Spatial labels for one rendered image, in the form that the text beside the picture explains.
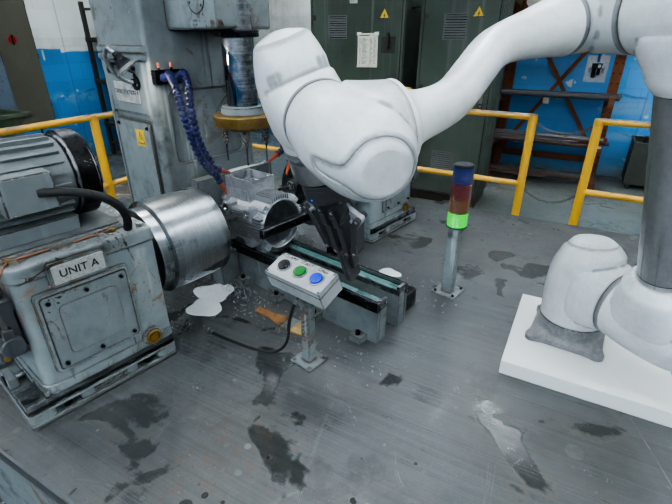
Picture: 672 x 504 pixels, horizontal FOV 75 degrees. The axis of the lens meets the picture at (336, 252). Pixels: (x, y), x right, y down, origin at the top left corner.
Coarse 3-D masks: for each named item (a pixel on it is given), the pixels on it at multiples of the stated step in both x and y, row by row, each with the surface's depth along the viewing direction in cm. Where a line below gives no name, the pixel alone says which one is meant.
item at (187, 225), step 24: (192, 192) 119; (144, 216) 108; (168, 216) 109; (192, 216) 113; (216, 216) 117; (168, 240) 108; (192, 240) 112; (216, 240) 117; (168, 264) 109; (192, 264) 113; (216, 264) 121; (168, 288) 118
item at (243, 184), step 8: (248, 168) 147; (232, 176) 138; (240, 176) 145; (248, 176) 146; (256, 176) 145; (264, 176) 143; (272, 176) 140; (232, 184) 139; (240, 184) 136; (248, 184) 134; (256, 184) 136; (264, 184) 138; (272, 184) 141; (232, 192) 140; (240, 192) 138; (248, 192) 135; (256, 192) 137; (240, 200) 139; (248, 200) 136
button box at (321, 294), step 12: (276, 264) 103; (300, 264) 101; (312, 264) 100; (276, 276) 100; (288, 276) 99; (300, 276) 98; (324, 276) 97; (336, 276) 96; (288, 288) 100; (300, 288) 96; (312, 288) 95; (324, 288) 94; (336, 288) 97; (312, 300) 96; (324, 300) 95
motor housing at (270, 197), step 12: (264, 192) 137; (276, 192) 136; (240, 204) 138; (252, 204) 136; (264, 204) 133; (276, 204) 148; (288, 204) 142; (228, 216) 140; (240, 216) 136; (264, 216) 131; (276, 216) 150; (288, 216) 146; (240, 228) 138; (252, 228) 134; (264, 240) 135; (276, 240) 144; (288, 240) 143
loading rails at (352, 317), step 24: (240, 264) 148; (264, 264) 139; (336, 264) 134; (264, 288) 144; (360, 288) 129; (384, 288) 123; (336, 312) 124; (360, 312) 118; (384, 312) 117; (360, 336) 118; (384, 336) 121
